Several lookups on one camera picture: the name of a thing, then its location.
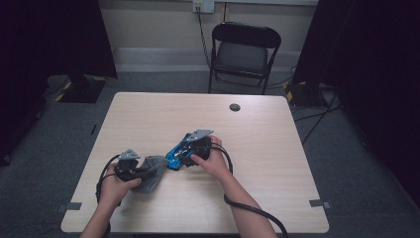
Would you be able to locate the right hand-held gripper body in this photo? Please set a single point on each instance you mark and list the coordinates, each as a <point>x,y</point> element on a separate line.
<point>199,147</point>

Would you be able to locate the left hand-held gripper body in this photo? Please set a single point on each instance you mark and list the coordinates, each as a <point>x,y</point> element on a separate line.
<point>127,167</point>

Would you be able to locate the grey cloth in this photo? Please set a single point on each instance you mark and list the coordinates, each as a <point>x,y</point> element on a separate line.
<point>153,175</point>

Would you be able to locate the blue toy car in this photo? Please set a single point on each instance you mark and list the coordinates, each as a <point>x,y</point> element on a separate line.
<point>180,155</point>

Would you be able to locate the person's right hand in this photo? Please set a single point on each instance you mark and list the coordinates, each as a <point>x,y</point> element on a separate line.
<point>214,162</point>

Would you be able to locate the person's left hand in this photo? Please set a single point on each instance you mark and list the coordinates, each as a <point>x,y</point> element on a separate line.
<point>114,191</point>

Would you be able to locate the round table grommet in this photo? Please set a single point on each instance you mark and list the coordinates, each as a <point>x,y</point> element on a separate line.
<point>234,107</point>

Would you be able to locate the grey tape piece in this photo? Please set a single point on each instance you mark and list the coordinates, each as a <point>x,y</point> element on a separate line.
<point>71,206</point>
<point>320,203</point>

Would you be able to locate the black stand base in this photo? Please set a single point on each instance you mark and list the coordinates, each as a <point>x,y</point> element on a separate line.
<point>305,95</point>
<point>82,91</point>

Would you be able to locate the black folding chair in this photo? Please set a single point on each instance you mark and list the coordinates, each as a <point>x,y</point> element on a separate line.
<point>244,56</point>

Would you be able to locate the dark curtain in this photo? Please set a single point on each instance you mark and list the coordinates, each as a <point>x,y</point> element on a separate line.
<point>373,66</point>
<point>43,49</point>

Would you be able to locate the white wall socket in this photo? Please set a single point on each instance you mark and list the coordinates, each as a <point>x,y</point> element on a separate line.
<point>203,6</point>

